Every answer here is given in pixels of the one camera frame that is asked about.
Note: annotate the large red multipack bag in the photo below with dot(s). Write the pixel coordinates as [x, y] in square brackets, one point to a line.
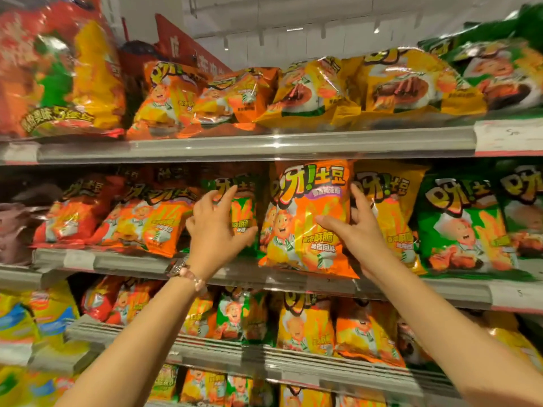
[55, 80]

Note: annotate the person's right forearm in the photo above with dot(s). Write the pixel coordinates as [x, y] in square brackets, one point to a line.
[445, 334]

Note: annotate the black smart watch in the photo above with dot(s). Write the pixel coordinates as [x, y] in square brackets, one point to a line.
[177, 267]

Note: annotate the person's left hand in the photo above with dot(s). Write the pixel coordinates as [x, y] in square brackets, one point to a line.
[212, 237]

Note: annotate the person's left forearm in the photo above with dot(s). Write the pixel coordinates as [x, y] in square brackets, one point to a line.
[135, 347]

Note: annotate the orange chip packet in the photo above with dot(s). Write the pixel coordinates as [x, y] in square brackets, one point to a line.
[297, 233]

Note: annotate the person's right hand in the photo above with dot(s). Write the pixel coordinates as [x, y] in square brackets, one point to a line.
[360, 241]

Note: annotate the red hanging banner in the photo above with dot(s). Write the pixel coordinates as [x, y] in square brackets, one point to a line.
[178, 42]

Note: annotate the green snack bag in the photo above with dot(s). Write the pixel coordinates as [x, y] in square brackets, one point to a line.
[524, 216]
[462, 233]

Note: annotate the white price tag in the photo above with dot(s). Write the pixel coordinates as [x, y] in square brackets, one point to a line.
[79, 260]
[19, 153]
[517, 295]
[509, 137]

